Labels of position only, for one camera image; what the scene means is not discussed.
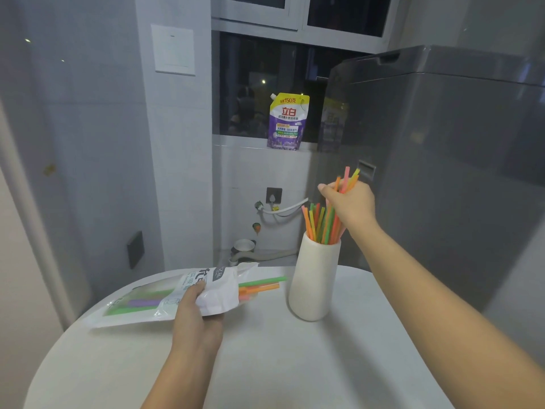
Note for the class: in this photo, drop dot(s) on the person's left hand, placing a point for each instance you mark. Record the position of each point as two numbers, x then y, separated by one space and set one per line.
193 323

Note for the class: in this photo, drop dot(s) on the white plastic straw packet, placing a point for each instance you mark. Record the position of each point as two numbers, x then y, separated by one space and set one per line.
213 289

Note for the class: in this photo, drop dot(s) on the white door frame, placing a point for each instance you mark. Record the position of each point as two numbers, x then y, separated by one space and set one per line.
38 217

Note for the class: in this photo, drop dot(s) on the person's left thumb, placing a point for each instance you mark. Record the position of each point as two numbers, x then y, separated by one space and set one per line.
192 293

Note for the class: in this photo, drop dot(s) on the grey wall socket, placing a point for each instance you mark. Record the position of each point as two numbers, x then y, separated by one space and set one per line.
135 250

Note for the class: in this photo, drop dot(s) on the grey water tap plate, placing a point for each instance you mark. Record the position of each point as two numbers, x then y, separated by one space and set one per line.
274 195

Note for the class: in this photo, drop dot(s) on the white ceramic vase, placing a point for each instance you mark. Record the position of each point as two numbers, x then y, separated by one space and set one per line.
314 281

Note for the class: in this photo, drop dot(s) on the green straw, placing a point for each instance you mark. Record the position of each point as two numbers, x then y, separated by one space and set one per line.
354 173
266 281
127 311

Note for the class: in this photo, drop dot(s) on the purple straw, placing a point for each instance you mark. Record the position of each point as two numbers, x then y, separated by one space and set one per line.
149 302

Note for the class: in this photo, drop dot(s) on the person's right forearm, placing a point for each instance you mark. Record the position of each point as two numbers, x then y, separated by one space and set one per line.
434 310

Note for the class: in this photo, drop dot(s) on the white wall switch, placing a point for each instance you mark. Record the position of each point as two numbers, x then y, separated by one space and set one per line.
173 50

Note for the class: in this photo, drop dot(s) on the person's right hand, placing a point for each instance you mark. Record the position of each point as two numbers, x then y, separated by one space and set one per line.
353 208

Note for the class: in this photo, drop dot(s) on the person's left forearm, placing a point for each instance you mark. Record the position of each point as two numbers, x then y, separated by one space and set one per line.
183 374

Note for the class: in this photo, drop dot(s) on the person's right fingers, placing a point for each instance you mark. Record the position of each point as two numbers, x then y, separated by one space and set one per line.
327 190

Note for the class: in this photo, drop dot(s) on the bunch of coloured straws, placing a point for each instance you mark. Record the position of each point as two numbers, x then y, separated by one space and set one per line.
317 223

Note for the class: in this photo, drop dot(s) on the grey washing machine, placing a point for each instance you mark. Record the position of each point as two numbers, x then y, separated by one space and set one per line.
447 157

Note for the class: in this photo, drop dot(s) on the yellow straw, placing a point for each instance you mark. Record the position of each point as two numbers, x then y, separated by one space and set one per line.
352 183

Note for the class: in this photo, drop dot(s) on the white window frame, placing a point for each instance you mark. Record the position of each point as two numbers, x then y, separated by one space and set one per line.
298 31

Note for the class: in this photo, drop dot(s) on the pink straw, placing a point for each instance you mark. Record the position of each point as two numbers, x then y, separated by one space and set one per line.
345 178

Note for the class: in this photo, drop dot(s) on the purple detergent pouch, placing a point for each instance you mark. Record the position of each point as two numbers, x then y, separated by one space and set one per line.
288 123

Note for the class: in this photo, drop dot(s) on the green tap knob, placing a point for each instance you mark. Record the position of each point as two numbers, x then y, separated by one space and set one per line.
259 206

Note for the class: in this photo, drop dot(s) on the orange straw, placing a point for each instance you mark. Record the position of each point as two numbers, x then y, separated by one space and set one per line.
337 183
262 288

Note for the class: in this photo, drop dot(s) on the orange and green tap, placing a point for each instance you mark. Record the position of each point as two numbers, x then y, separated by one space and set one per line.
256 227

